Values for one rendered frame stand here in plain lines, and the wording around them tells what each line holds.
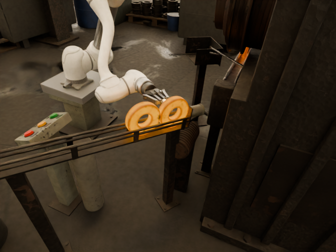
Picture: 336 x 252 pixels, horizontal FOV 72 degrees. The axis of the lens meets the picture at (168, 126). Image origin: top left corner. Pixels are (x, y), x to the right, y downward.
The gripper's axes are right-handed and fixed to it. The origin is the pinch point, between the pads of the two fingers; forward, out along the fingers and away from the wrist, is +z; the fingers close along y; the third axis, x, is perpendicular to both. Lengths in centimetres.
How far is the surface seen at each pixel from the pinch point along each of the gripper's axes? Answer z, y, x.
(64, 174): -28, 51, -43
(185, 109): 7.0, -5.6, -0.9
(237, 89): 24.9, -16.7, 13.8
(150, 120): 6.3, 12.6, -1.1
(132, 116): 7.5, 21.1, 4.6
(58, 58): -258, 11, -49
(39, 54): -282, 30, -47
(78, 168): -14, 44, -31
